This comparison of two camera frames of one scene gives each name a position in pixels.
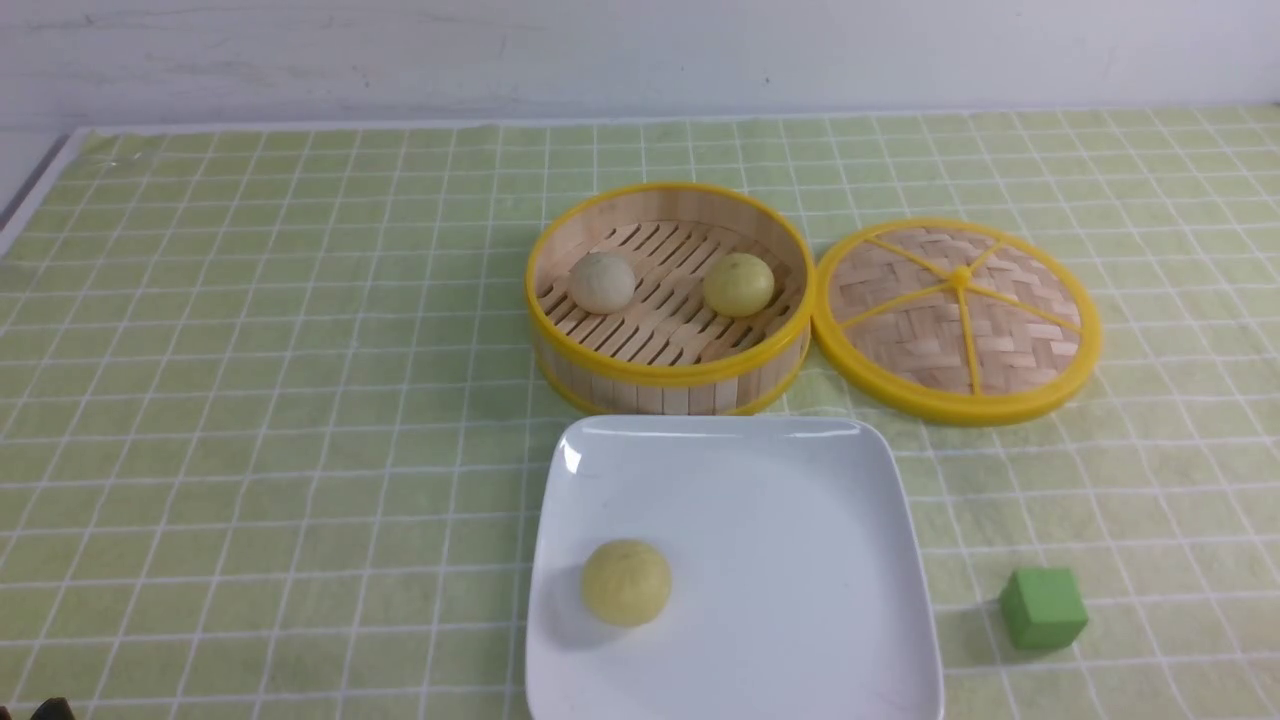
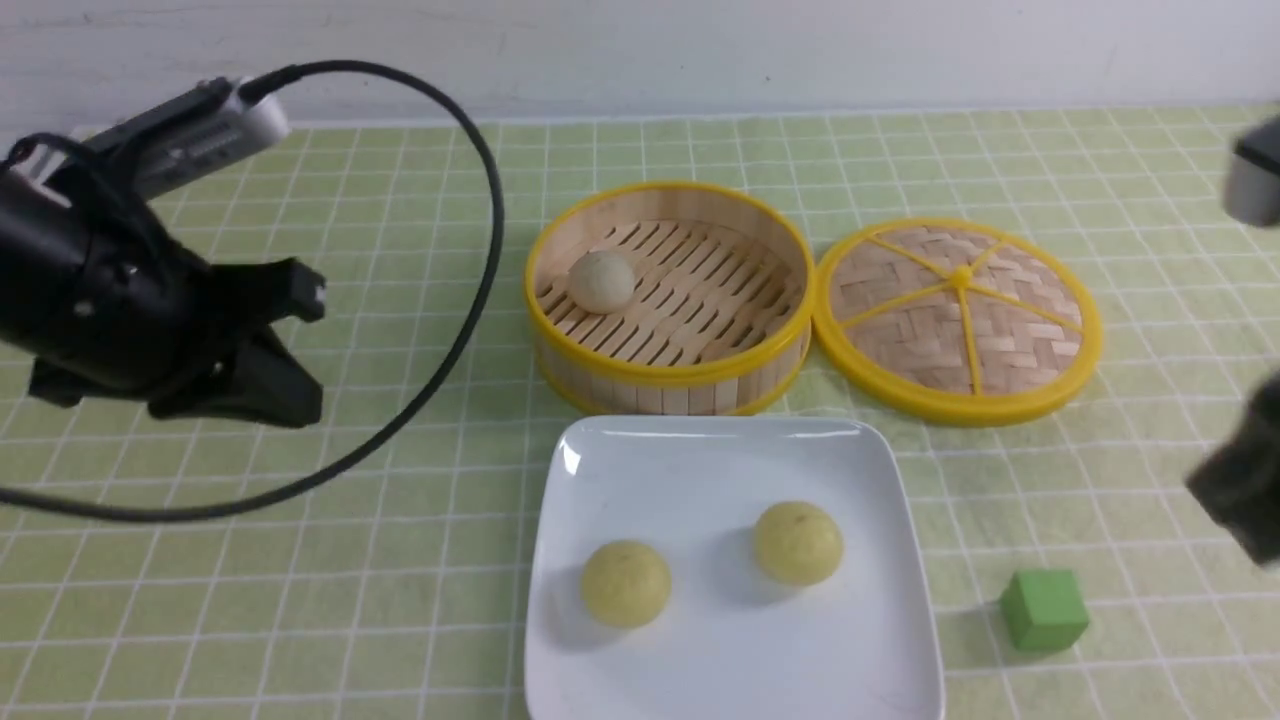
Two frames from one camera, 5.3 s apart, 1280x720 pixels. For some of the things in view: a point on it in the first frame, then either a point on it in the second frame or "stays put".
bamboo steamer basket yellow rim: [669, 298] stays put
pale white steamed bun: [602, 283] stays put
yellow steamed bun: [739, 285] -> [798, 543]
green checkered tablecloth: [270, 402] stays put
